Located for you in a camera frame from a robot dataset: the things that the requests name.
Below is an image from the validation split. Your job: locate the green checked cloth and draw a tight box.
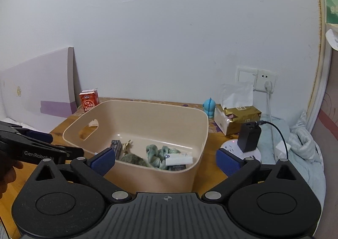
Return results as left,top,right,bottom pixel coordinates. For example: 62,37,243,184
146,144,183,170

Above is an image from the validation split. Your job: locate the floral patterned headboard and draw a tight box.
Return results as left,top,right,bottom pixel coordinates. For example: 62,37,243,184
306,0,338,239

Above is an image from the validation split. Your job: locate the white round power strip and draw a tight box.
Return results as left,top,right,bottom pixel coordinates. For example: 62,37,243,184
220,141,262,164

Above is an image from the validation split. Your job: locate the beige plastic storage bin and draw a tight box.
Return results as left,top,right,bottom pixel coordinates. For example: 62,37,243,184
63,100,209,193

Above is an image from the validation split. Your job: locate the blue toy figure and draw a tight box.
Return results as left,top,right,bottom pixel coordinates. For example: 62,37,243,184
203,98,216,118

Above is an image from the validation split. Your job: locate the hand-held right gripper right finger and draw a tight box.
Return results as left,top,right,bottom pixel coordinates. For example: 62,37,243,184
202,148,300,201

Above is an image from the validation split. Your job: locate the white and purple board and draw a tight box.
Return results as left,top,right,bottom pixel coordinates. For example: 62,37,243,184
0,47,80,123

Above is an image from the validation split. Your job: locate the black charger block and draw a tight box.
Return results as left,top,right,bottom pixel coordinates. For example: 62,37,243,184
238,122,262,153

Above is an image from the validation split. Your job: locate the white plug with cable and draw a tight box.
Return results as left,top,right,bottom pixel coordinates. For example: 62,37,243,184
265,81,275,161

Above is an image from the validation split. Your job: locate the person's left hand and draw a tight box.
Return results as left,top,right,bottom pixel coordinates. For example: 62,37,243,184
0,160,25,199

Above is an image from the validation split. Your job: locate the white rectangular box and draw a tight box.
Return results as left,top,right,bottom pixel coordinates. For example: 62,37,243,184
165,153,194,167

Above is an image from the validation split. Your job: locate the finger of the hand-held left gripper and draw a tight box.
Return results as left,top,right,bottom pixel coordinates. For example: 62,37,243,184
0,135,85,161
0,120,53,142

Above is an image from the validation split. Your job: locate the grey-green fuzzy pouch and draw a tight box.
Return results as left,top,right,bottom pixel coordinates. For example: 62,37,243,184
120,152,147,168

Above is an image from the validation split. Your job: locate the red milk carton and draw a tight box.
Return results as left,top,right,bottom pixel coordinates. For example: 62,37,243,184
80,88,100,113

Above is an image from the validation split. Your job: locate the black cube box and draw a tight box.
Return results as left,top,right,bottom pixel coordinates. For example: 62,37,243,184
166,164,187,172

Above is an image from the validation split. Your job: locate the long black box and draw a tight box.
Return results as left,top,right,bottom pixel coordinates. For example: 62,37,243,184
110,140,123,161

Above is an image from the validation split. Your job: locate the white wall socket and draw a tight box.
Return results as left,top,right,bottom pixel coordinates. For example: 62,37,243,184
255,69,278,93

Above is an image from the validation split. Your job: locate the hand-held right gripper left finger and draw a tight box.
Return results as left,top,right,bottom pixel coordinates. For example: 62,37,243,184
28,148,132,202

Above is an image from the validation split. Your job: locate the light blue blanket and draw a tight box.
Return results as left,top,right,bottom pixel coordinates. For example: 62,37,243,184
257,112,326,202

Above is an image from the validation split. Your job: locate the gold tissue box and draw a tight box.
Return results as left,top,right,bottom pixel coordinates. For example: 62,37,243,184
214,83,262,136

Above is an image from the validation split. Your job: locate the black cable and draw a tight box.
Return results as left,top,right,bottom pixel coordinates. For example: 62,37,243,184
255,121,287,161

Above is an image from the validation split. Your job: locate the white wall switch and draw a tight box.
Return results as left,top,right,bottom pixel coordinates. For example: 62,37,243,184
236,66,258,89

